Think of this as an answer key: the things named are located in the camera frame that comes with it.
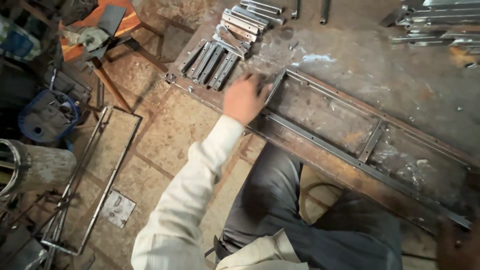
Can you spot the short steel cross bar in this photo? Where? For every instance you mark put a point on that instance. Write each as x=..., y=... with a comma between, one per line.
x=372, y=141

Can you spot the rectangular steel frame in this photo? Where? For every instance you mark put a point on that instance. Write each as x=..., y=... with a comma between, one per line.
x=112, y=176

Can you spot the thin steel rod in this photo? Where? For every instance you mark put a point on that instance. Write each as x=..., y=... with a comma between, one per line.
x=296, y=9
x=324, y=11

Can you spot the striped cloth bag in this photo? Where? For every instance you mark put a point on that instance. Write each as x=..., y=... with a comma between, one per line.
x=18, y=39

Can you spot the person's left hand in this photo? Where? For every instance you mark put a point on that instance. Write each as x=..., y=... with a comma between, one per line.
x=242, y=101

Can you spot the pile of short steel bars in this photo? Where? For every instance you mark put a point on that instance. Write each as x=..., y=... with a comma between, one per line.
x=225, y=48

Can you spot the person's left fingers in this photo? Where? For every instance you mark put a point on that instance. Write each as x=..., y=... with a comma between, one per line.
x=258, y=84

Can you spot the person's grey trousers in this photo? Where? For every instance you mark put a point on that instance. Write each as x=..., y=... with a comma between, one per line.
x=285, y=202

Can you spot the short steel end bar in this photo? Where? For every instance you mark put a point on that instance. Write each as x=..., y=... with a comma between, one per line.
x=276, y=85

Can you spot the heap of steel profiles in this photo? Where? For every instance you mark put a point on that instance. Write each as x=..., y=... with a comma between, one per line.
x=435, y=26

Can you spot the grey metal plate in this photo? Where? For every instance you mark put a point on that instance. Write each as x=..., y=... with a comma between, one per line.
x=111, y=18

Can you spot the square steel plate with holes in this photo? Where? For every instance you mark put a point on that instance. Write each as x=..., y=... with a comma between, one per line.
x=117, y=209

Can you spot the dirty work glove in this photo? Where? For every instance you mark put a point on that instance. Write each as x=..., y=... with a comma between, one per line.
x=90, y=38

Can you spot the long perforated steel rail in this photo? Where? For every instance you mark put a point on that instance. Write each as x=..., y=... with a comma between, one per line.
x=360, y=165
x=375, y=110

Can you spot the orange wooden stool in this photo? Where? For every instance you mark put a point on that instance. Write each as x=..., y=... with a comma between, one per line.
x=123, y=22

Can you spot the blue basket with scrap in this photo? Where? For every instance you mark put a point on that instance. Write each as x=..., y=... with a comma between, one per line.
x=48, y=116

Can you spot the heap of scrap metal rods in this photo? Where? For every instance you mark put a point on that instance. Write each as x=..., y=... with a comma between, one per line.
x=26, y=228

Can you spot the grey concrete-stained pipe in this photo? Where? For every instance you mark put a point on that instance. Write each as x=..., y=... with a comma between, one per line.
x=37, y=167

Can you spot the person's cream shirt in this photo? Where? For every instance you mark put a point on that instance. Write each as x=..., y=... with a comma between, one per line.
x=262, y=253

